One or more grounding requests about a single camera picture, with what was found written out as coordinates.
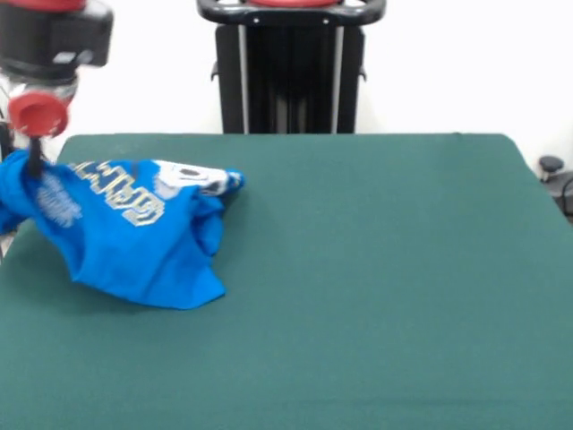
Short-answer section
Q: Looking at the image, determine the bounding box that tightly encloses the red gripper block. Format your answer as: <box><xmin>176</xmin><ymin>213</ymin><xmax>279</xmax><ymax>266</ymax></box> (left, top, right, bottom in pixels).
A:
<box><xmin>0</xmin><ymin>75</ymin><xmax>81</xmax><ymax>179</ymax></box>

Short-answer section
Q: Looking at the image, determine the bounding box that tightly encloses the blue printed t-shirt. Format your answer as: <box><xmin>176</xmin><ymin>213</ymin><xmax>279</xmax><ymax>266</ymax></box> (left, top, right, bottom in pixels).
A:
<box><xmin>0</xmin><ymin>148</ymin><xmax>247</xmax><ymax>312</ymax></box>

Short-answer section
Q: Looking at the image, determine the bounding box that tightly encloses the black electronics box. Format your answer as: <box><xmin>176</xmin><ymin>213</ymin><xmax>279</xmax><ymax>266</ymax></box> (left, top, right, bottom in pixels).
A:
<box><xmin>0</xmin><ymin>119</ymin><xmax>15</xmax><ymax>156</ymax></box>

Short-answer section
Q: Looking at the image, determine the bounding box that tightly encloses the dark green table cloth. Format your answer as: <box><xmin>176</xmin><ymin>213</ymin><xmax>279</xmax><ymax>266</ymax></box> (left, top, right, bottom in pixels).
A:
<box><xmin>0</xmin><ymin>133</ymin><xmax>573</xmax><ymax>430</ymax></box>

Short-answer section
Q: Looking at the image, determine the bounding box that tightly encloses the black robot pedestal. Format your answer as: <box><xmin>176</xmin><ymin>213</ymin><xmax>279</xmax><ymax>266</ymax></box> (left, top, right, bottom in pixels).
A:
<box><xmin>195</xmin><ymin>0</ymin><xmax>386</xmax><ymax>135</ymax></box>

